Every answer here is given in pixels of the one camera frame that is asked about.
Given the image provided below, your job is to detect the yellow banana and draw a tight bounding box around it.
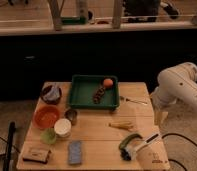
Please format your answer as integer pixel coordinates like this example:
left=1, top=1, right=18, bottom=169
left=109, top=122, right=133, bottom=130

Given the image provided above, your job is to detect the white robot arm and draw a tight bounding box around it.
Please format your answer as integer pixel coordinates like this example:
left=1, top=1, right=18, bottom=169
left=151, top=62, right=197, bottom=125

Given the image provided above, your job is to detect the dark bowl with cloth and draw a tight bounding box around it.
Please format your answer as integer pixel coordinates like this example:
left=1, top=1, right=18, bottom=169
left=40, top=85, right=62, bottom=105

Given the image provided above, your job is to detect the red bowl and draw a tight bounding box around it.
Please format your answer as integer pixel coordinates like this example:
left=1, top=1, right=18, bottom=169
left=32, top=105, right=60, bottom=130

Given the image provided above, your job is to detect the green pepper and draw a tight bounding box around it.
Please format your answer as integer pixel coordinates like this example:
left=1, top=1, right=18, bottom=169
left=118, top=133, right=142, bottom=150

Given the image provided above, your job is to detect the orange fruit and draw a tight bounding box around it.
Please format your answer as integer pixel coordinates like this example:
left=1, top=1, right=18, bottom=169
left=103, top=78, right=113, bottom=88

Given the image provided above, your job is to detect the dark grape bunch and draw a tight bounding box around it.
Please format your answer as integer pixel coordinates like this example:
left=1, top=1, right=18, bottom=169
left=93, top=86, right=105, bottom=104

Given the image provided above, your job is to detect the green plastic tray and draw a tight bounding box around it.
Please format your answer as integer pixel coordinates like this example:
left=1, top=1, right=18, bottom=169
left=67, top=75, right=119, bottom=110

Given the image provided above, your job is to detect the small metal cup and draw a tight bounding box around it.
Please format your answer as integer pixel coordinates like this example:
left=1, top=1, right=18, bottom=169
left=65, top=109, right=78, bottom=125

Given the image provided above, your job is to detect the blue sponge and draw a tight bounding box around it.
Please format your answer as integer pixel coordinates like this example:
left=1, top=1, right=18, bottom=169
left=68, top=140, right=82, bottom=165

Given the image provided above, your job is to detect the white cup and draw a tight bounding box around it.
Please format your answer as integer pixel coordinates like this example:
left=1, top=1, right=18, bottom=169
left=54, top=118, right=72, bottom=137

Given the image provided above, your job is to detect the light green cup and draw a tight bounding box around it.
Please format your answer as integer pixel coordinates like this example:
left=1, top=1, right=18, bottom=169
left=41, top=128, right=56, bottom=144

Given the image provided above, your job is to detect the brown wooden block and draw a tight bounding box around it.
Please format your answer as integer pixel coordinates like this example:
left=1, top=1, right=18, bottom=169
left=22, top=147, right=51, bottom=164

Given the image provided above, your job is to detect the black pole stand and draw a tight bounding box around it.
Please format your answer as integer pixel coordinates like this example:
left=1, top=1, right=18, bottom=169
left=3, top=122, right=16, bottom=171

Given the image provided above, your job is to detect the black cable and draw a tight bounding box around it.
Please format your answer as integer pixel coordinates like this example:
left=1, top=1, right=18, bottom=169
left=161, top=132, right=197, bottom=171

